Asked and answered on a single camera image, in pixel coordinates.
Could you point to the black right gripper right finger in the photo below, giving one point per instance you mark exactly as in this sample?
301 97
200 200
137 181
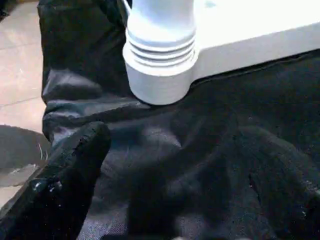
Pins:
290 200

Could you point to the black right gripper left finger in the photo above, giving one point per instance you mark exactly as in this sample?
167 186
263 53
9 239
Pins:
62 185

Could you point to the white plastic table top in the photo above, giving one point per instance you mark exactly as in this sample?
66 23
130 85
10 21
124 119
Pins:
250 37

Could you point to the white plastic table leg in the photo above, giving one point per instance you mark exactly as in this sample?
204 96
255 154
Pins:
162 25

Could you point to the black plastic mat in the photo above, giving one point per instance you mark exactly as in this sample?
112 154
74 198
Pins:
187 162

